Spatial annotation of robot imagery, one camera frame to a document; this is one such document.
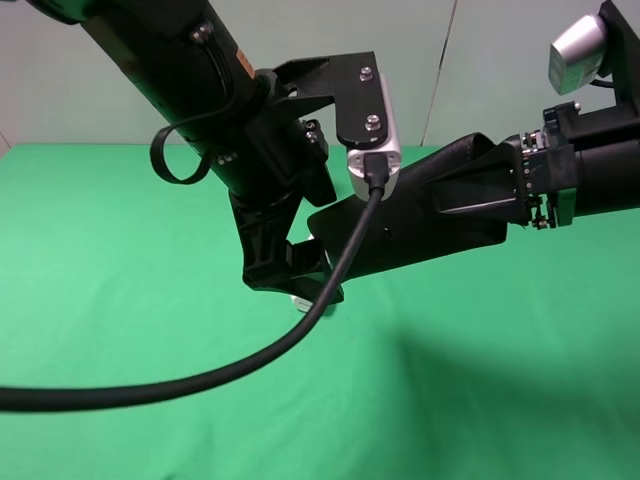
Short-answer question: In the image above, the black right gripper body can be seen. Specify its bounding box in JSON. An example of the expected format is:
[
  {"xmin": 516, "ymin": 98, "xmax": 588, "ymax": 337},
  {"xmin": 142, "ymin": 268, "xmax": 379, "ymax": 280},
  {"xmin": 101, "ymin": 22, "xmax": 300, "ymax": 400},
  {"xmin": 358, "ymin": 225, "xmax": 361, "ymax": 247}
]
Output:
[{"xmin": 509, "ymin": 102, "xmax": 580, "ymax": 230}]

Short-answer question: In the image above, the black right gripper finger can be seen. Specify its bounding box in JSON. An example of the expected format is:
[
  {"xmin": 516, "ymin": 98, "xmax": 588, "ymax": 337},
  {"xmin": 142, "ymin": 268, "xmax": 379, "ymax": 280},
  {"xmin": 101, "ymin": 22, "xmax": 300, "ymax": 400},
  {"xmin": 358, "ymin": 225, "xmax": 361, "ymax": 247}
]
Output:
[{"xmin": 433, "ymin": 187, "xmax": 520, "ymax": 220}]

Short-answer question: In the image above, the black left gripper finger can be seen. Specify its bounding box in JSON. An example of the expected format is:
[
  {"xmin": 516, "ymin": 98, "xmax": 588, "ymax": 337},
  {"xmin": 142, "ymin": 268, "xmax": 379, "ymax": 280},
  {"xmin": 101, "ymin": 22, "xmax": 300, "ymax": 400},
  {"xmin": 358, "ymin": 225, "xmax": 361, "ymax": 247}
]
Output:
[{"xmin": 227, "ymin": 192, "xmax": 345, "ymax": 307}]

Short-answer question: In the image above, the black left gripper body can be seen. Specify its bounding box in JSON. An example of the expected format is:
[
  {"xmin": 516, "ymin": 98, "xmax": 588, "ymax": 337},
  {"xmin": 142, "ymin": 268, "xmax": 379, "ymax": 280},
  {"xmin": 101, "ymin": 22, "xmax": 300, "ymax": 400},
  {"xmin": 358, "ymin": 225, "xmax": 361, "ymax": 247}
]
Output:
[{"xmin": 209, "ymin": 112, "xmax": 336, "ymax": 207}]

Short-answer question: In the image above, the black leather glasses case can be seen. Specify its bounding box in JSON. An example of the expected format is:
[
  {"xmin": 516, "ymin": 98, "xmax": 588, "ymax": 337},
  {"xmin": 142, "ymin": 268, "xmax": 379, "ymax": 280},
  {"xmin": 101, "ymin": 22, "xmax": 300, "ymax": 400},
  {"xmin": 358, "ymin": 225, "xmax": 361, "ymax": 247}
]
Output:
[{"xmin": 306, "ymin": 132, "xmax": 524, "ymax": 284}]

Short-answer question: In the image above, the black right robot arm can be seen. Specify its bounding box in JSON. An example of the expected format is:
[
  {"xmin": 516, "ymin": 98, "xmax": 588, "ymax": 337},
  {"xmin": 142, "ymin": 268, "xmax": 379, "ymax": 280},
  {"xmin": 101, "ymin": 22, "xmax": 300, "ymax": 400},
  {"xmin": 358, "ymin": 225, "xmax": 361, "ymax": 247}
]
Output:
[{"xmin": 433, "ymin": 1, "xmax": 639, "ymax": 229}]

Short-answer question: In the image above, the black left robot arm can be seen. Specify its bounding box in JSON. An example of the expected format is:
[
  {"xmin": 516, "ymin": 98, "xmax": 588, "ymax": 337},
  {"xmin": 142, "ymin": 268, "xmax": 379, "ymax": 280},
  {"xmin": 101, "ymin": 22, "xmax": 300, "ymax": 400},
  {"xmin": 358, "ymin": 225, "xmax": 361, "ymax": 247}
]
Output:
[{"xmin": 35, "ymin": 1, "xmax": 336, "ymax": 301}]

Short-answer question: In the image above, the white plastic bottle black cap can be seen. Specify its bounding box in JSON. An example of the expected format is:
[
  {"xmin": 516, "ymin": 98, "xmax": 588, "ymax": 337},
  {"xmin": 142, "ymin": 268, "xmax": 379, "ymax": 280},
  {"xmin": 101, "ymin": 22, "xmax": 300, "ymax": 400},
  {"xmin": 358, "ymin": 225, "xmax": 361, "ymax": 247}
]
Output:
[{"xmin": 291, "ymin": 234, "xmax": 334, "ymax": 313}]

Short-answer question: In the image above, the green tablecloth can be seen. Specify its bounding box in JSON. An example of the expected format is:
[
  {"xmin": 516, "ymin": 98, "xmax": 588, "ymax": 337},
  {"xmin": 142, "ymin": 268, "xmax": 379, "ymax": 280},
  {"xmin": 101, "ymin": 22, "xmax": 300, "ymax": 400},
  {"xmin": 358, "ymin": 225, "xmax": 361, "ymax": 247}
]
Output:
[{"xmin": 1, "ymin": 145, "xmax": 639, "ymax": 479}]

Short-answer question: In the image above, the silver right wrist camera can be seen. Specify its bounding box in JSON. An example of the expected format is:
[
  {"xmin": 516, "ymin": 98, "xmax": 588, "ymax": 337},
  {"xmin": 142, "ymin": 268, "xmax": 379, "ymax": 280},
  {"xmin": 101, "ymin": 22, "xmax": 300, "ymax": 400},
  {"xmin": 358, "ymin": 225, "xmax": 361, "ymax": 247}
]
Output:
[{"xmin": 548, "ymin": 15, "xmax": 608, "ymax": 96}]

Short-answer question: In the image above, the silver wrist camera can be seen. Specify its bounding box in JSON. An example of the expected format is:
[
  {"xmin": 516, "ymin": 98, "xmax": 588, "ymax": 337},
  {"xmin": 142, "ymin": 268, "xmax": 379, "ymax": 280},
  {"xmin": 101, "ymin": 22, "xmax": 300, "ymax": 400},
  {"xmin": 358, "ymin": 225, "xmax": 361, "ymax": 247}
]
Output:
[
  {"xmin": 347, "ymin": 74, "xmax": 402, "ymax": 201},
  {"xmin": 548, "ymin": 15, "xmax": 608, "ymax": 96}
]

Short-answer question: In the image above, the black left camera cable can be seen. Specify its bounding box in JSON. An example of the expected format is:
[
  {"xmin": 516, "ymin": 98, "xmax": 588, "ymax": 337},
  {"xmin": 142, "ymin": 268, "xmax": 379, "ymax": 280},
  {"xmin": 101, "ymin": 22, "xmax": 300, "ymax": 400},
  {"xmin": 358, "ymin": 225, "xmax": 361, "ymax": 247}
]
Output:
[{"xmin": 0, "ymin": 149, "xmax": 391, "ymax": 413}]

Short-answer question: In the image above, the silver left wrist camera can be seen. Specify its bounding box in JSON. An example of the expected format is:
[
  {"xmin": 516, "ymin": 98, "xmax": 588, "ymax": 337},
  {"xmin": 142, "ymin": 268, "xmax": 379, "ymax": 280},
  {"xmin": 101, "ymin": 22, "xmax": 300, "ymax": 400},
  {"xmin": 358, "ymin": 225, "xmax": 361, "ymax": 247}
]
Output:
[{"xmin": 347, "ymin": 74, "xmax": 402, "ymax": 201}]

